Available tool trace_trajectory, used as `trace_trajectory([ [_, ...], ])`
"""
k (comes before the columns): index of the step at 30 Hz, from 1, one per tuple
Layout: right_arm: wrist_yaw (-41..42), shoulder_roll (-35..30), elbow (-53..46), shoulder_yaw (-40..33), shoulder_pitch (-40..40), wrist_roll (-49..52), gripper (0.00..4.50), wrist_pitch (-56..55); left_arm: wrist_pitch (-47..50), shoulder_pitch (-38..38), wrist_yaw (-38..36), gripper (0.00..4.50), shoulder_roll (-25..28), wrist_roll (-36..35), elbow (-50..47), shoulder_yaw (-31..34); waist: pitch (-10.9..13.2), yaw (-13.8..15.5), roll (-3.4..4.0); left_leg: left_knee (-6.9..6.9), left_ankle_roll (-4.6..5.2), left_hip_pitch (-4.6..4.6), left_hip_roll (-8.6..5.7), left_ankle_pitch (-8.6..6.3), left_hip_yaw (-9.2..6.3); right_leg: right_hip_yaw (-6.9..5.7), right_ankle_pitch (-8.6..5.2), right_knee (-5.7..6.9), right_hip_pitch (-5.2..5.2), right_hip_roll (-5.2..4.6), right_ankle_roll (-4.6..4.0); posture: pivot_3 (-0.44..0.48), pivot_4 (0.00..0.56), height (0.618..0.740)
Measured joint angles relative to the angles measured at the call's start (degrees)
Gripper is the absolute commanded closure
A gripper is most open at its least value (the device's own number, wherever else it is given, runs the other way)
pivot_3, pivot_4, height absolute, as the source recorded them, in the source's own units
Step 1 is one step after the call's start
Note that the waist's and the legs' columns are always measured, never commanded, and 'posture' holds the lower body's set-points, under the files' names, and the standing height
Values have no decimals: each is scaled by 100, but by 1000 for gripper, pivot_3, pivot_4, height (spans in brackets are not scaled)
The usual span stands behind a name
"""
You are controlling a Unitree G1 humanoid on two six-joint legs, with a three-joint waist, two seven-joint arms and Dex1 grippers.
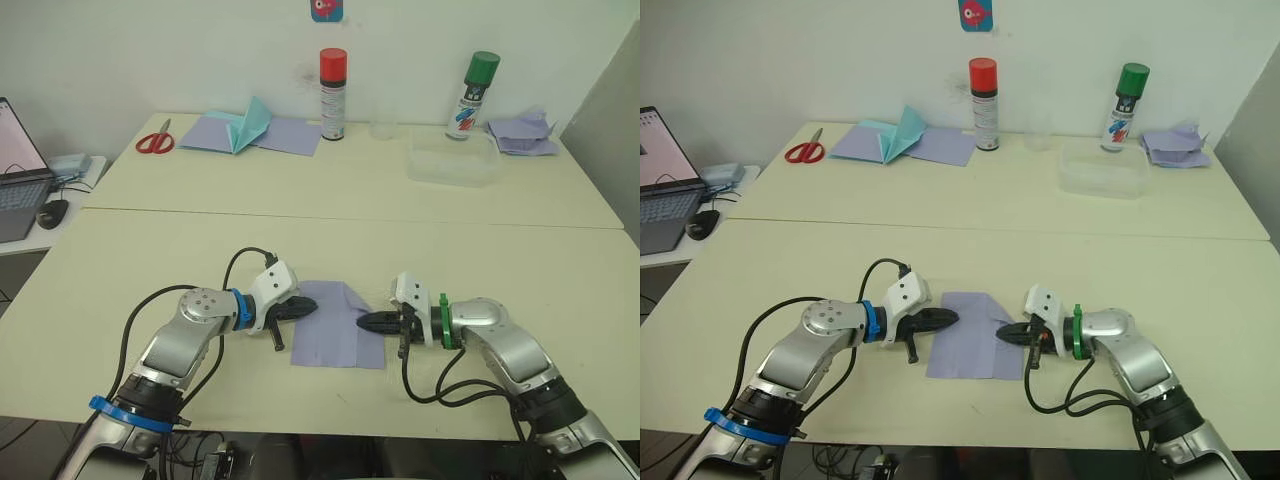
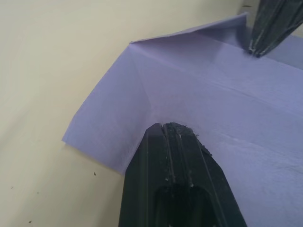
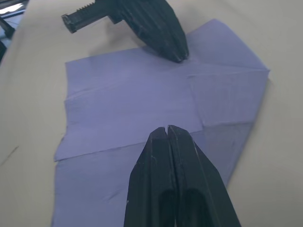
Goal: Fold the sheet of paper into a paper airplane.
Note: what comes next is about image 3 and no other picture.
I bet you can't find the purple paper sheet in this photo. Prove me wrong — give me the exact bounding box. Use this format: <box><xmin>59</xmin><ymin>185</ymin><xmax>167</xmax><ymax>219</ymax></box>
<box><xmin>51</xmin><ymin>18</ymin><xmax>271</xmax><ymax>227</ymax></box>

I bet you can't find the black metal frame bar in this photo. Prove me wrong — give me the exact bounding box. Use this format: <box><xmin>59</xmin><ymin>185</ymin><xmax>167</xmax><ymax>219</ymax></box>
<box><xmin>0</xmin><ymin>16</ymin><xmax>17</xmax><ymax>38</ymax></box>

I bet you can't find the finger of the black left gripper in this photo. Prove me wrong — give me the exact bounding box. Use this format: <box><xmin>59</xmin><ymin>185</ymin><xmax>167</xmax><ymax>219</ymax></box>
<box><xmin>144</xmin><ymin>0</ymin><xmax>189</xmax><ymax>62</ymax></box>
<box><xmin>117</xmin><ymin>0</ymin><xmax>183</xmax><ymax>63</ymax></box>

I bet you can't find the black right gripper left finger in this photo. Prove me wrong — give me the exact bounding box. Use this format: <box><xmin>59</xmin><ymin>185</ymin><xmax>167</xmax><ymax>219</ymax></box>
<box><xmin>123</xmin><ymin>126</ymin><xmax>178</xmax><ymax>227</ymax></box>

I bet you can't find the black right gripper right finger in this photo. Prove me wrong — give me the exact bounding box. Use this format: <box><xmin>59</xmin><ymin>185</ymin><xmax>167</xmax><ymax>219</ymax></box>
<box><xmin>167</xmin><ymin>125</ymin><xmax>242</xmax><ymax>227</ymax></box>

